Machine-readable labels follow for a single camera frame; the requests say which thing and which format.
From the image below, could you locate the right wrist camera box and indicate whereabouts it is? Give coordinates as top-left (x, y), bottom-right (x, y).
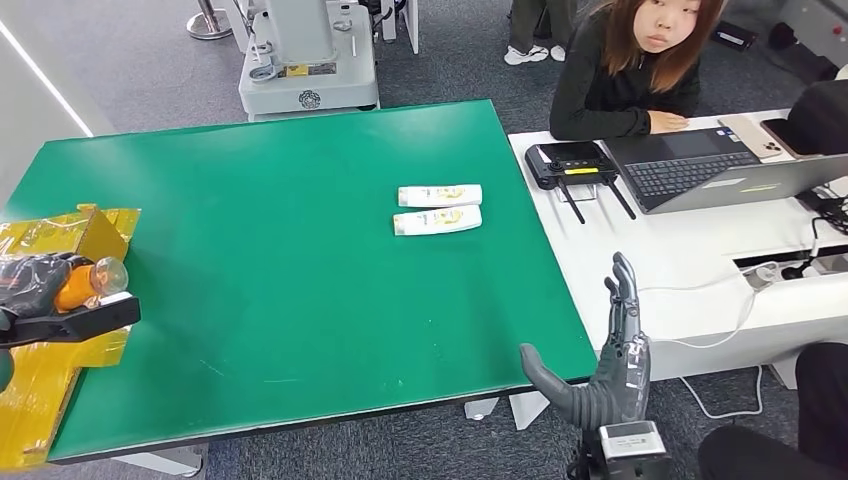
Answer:
top-left (598, 421), bottom-right (670, 480)

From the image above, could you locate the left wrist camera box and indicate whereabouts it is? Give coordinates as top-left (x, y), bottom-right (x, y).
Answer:
top-left (0, 291), bottom-right (142, 350)

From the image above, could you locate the white power adapter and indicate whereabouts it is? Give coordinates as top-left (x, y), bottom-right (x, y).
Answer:
top-left (743, 262), bottom-right (782, 293)

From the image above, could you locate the white table foot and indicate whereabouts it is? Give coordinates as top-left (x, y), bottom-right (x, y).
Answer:
top-left (508, 390), bottom-right (551, 432)
top-left (112, 447), bottom-right (203, 478)
top-left (463, 397), bottom-right (498, 422)

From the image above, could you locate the yellow taped cardboard box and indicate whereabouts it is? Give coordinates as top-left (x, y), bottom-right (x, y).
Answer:
top-left (0, 203), bottom-right (142, 473)

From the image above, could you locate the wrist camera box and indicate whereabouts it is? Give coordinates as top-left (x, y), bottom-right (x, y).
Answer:
top-left (0, 291), bottom-right (142, 350)
top-left (598, 421), bottom-right (670, 480)

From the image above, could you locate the black remote controller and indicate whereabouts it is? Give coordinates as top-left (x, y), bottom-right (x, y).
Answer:
top-left (523, 140), bottom-right (639, 226)

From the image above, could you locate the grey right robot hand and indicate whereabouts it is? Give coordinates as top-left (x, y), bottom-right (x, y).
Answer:
top-left (519, 251), bottom-right (653, 432)

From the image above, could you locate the black cable bundle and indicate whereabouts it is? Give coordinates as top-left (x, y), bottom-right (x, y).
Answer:
top-left (796, 187), bottom-right (848, 233)

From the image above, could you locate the dark smartphone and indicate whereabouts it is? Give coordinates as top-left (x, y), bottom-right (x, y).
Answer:
top-left (760, 117), bottom-right (813, 159)

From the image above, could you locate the white cable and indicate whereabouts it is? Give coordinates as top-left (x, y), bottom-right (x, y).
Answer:
top-left (678, 366), bottom-right (764, 421)
top-left (639, 262), bottom-right (782, 351)

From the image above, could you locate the black chair headrest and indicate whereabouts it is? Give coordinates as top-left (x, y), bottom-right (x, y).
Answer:
top-left (786, 79), bottom-right (848, 158)

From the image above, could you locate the orange detergent bottle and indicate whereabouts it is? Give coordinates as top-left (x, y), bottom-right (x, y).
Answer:
top-left (52, 256), bottom-right (130, 314)

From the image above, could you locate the white shampoo bottle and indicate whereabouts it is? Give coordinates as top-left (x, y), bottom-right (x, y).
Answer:
top-left (397, 184), bottom-right (484, 209)
top-left (392, 204), bottom-right (484, 238)

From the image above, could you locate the black plug with cable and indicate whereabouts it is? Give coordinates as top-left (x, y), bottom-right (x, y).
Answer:
top-left (780, 217), bottom-right (848, 282)

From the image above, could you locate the metal stanchion base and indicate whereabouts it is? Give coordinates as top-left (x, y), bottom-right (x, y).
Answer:
top-left (186, 0), bottom-right (233, 41)

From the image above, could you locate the beige smartphone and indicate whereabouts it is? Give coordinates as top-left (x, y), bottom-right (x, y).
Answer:
top-left (718, 115), bottom-right (788, 160)

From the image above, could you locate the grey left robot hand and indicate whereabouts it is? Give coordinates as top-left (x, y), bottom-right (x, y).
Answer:
top-left (0, 252), bottom-right (94, 319)

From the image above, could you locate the person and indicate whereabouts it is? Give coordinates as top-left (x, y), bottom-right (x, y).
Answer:
top-left (503, 0), bottom-right (594, 66)
top-left (549, 0), bottom-right (727, 142)
top-left (696, 343), bottom-right (848, 480)

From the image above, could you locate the black chair base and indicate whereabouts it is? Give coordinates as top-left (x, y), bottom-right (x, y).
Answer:
top-left (768, 19), bottom-right (843, 84)

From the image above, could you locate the grey laptop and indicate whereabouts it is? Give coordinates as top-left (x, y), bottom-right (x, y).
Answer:
top-left (601, 125), bottom-right (848, 216)

